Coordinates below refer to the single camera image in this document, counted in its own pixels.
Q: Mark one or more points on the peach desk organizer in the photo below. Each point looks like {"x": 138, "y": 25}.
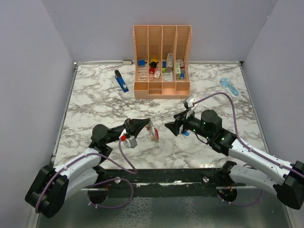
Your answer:
{"x": 156, "y": 41}

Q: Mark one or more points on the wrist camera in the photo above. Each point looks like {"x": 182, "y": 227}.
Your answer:
{"x": 129, "y": 141}
{"x": 189, "y": 102}

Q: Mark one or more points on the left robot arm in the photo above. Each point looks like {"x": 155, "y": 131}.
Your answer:
{"x": 52, "y": 186}

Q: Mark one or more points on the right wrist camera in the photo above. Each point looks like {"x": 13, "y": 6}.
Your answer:
{"x": 189, "y": 102}

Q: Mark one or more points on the grey green box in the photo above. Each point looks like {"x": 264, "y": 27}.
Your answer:
{"x": 169, "y": 63}

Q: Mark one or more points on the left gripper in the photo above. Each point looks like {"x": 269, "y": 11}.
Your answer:
{"x": 133, "y": 126}

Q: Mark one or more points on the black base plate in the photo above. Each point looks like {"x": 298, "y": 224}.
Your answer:
{"x": 154, "y": 183}

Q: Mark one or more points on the blue stapler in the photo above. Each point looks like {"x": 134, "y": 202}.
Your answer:
{"x": 120, "y": 81}

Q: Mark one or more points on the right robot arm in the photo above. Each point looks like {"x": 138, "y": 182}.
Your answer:
{"x": 279, "y": 177}

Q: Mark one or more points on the blue blister pack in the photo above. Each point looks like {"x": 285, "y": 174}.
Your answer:
{"x": 228, "y": 86}

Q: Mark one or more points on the blue cube in organizer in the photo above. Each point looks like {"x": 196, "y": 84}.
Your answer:
{"x": 141, "y": 63}

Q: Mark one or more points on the white red box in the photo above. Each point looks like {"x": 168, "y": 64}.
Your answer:
{"x": 179, "y": 69}

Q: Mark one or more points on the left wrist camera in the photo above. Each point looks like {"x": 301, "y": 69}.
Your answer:
{"x": 129, "y": 141}

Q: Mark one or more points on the yellow block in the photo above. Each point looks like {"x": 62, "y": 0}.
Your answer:
{"x": 153, "y": 60}

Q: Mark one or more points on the black red bottle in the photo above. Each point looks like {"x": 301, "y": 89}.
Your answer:
{"x": 153, "y": 66}

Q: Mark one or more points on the white plug at wall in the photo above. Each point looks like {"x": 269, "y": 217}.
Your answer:
{"x": 127, "y": 62}

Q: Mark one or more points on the metal key holder red handle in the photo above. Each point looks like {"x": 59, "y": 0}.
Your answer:
{"x": 152, "y": 131}

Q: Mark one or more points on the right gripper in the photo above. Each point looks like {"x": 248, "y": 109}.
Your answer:
{"x": 175, "y": 126}

